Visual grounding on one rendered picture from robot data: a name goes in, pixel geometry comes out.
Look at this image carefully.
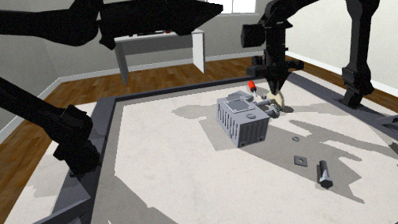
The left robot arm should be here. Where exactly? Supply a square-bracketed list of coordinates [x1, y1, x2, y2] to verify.
[0, 0, 137, 176]

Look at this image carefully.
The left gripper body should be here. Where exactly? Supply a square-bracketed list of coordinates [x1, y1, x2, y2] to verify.
[130, 0, 192, 36]

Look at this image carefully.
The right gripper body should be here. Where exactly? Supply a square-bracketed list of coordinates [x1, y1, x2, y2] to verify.
[246, 44, 304, 77]

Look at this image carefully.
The red-handled screwdriver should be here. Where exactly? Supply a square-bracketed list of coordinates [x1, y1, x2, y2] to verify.
[248, 81, 257, 97]

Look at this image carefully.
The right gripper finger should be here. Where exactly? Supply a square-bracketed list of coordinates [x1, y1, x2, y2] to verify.
[276, 72, 291, 90]
[264, 74, 279, 95]

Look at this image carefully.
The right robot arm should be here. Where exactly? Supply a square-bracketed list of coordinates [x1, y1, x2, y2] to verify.
[241, 0, 380, 109]

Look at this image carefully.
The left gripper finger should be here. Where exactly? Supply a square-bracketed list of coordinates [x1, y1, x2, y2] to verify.
[189, 0, 224, 32]

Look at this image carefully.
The grey camshaft with large gear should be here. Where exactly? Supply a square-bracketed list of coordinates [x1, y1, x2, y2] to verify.
[257, 89, 285, 111]

